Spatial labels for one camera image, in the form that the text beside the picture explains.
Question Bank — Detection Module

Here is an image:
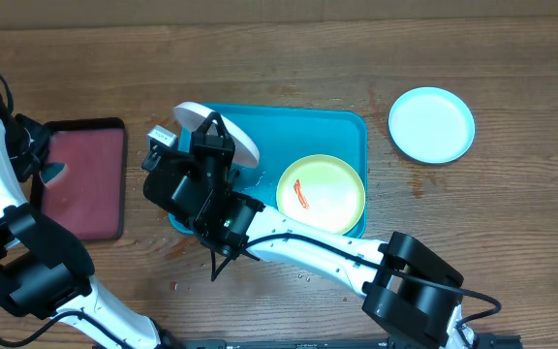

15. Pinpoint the white plate with red streaks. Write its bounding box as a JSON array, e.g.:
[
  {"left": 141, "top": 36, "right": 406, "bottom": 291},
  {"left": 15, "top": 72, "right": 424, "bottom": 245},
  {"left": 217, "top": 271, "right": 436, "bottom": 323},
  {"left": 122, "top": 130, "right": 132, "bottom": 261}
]
[{"left": 172, "top": 102, "right": 260, "bottom": 169}]

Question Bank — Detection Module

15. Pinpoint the green and orange sponge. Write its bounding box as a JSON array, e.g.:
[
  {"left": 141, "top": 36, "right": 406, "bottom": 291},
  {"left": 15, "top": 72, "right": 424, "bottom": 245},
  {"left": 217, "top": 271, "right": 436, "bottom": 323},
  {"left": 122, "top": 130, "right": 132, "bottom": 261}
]
[{"left": 40, "top": 162, "right": 68, "bottom": 187}]

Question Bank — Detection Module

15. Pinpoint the light blue plate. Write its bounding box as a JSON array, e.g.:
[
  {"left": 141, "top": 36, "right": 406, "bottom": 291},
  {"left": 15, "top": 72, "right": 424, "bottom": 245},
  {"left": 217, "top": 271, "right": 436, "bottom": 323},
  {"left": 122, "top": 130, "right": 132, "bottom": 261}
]
[{"left": 387, "top": 87, "right": 476, "bottom": 165}]

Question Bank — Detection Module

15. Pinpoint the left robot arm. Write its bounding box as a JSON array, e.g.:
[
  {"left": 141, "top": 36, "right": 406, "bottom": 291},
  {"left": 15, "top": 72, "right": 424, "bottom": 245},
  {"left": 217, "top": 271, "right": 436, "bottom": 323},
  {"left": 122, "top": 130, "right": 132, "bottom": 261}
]
[{"left": 0, "top": 74, "right": 181, "bottom": 348}]

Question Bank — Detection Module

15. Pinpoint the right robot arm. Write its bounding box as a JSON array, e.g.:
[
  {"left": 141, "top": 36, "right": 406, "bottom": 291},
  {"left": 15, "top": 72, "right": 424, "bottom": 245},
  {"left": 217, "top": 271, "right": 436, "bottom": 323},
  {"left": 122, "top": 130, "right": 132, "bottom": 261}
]
[{"left": 141, "top": 112, "right": 475, "bottom": 348}]

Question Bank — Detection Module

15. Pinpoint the teal plastic serving tray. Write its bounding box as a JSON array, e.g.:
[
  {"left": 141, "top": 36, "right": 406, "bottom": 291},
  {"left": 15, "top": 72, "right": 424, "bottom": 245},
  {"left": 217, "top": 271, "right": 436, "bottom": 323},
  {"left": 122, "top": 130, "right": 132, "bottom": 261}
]
[{"left": 178, "top": 104, "right": 367, "bottom": 238}]

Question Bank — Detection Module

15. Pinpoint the black tray with red liquid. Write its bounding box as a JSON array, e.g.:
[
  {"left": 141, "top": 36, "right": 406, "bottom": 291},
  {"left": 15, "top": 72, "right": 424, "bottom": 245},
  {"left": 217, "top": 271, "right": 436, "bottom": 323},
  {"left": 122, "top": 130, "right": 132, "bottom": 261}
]
[{"left": 29, "top": 117, "right": 128, "bottom": 240}]

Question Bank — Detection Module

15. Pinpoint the yellow plate with green rim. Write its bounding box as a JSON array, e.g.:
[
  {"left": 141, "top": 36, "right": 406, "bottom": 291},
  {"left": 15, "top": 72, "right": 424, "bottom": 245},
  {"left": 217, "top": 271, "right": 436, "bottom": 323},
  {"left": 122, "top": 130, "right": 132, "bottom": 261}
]
[{"left": 276, "top": 154, "right": 365, "bottom": 235}]

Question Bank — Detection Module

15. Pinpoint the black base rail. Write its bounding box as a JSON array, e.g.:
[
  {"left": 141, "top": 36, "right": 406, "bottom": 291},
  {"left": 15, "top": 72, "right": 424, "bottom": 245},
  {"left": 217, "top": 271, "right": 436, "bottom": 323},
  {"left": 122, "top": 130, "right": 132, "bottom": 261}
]
[{"left": 157, "top": 333, "right": 525, "bottom": 349}]

